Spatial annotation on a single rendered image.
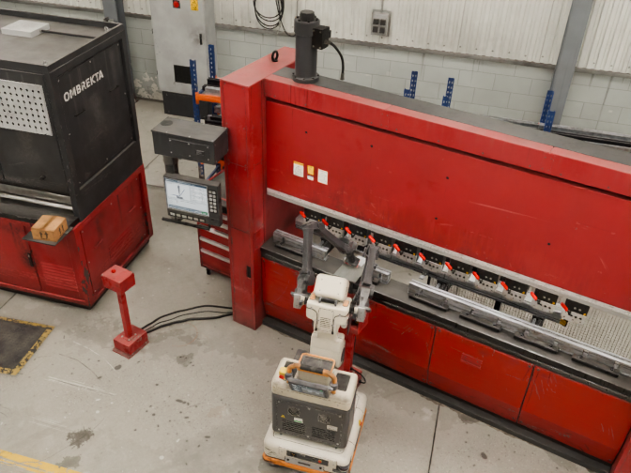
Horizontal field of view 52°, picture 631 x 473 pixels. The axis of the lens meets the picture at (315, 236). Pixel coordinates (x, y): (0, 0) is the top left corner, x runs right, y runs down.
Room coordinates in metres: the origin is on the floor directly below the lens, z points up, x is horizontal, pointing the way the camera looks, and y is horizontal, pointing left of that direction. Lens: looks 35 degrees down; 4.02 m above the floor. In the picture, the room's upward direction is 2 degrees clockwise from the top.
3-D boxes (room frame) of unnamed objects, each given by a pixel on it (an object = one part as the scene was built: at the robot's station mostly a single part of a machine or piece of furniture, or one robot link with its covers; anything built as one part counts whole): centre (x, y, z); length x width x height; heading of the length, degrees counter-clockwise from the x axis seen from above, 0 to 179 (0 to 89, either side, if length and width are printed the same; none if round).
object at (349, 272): (3.86, -0.29, 1.00); 0.26 x 0.18 x 0.01; 151
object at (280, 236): (4.26, 0.12, 0.92); 0.50 x 0.06 x 0.10; 61
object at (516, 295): (3.42, -1.39, 1.24); 0.15 x 0.09 x 0.17; 61
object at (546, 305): (3.32, -1.56, 1.24); 0.15 x 0.09 x 0.17; 61
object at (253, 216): (4.62, 0.41, 1.15); 0.85 x 0.25 x 2.30; 151
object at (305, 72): (4.36, 0.04, 2.54); 0.33 x 0.25 x 0.47; 61
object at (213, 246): (5.03, 0.78, 0.50); 0.50 x 0.50 x 1.00; 61
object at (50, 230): (4.19, 2.15, 1.04); 0.30 x 0.26 x 0.12; 76
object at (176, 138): (4.22, 0.94, 1.53); 0.51 x 0.25 x 0.85; 73
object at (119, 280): (3.94, 1.55, 0.41); 0.25 x 0.20 x 0.83; 151
